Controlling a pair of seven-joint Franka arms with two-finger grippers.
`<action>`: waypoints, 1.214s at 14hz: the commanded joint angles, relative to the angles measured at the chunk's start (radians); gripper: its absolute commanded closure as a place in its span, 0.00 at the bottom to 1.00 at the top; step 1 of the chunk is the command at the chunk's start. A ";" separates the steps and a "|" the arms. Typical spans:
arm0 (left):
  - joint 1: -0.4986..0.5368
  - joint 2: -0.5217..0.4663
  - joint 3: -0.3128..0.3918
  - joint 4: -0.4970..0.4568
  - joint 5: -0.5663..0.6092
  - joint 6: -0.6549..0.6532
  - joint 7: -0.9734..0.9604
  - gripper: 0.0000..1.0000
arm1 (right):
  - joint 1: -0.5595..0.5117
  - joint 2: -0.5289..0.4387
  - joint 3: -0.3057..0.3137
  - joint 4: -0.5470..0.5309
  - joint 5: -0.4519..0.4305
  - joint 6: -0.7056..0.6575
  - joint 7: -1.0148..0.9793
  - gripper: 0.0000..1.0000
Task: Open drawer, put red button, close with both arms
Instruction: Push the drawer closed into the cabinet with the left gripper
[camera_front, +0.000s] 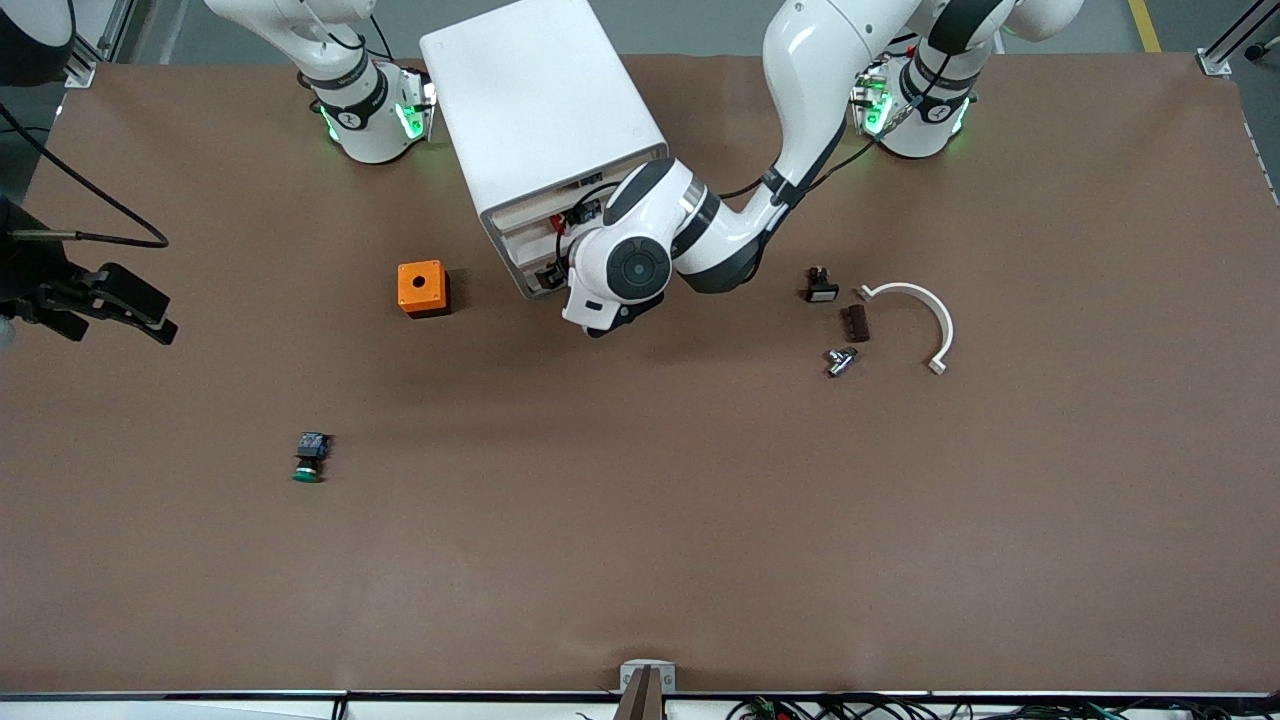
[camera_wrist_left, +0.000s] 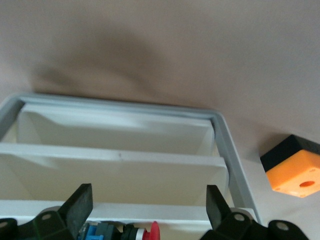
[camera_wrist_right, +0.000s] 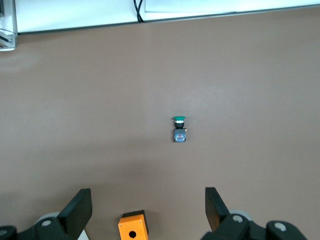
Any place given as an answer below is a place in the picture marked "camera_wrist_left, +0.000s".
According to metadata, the red mushroom push button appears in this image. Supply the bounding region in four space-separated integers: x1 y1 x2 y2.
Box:
80 220 161 240

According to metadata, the orange button enclosure box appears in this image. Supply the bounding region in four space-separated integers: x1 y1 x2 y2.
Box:
259 134 320 199

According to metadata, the white drawer cabinet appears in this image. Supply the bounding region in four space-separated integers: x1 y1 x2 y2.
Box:
0 92 263 240

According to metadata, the brown table mat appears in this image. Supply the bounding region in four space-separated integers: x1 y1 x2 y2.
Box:
0 0 320 240

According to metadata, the white plastic drawer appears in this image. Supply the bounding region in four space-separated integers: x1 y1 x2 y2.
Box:
0 199 260 240
0 143 230 207

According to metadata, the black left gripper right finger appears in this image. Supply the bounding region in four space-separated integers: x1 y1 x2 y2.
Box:
199 184 307 240

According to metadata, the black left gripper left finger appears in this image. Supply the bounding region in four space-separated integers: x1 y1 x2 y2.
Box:
0 183 94 240

